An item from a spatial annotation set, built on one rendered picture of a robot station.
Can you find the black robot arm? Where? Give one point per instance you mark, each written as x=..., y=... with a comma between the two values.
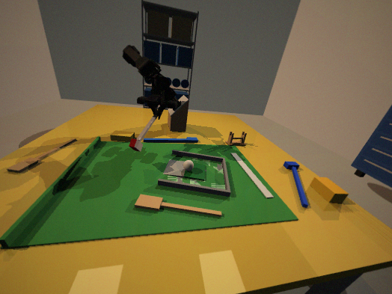
x=147, y=68

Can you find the beige flat bar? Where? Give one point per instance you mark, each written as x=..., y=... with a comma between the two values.
x=261, y=187

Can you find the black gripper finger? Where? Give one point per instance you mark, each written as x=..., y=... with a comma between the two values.
x=153, y=109
x=161, y=109

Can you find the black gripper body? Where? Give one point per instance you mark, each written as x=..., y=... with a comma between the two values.
x=170, y=104

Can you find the white golf ball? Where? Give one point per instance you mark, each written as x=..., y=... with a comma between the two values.
x=188, y=165

